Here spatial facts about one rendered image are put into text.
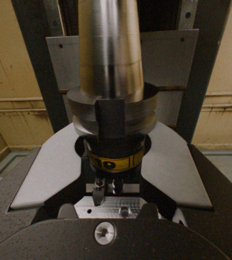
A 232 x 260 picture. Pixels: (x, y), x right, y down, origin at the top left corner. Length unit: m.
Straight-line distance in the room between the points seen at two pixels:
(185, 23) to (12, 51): 0.93
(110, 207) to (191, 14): 0.61
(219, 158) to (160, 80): 0.99
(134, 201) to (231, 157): 1.11
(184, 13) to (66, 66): 0.40
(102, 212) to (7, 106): 1.06
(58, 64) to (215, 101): 0.98
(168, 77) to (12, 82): 0.98
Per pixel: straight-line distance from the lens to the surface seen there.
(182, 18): 0.56
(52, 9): 0.58
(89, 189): 0.61
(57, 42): 0.56
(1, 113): 1.36
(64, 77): 0.57
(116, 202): 0.46
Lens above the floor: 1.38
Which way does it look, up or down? 31 degrees down
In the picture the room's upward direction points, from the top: 3 degrees counter-clockwise
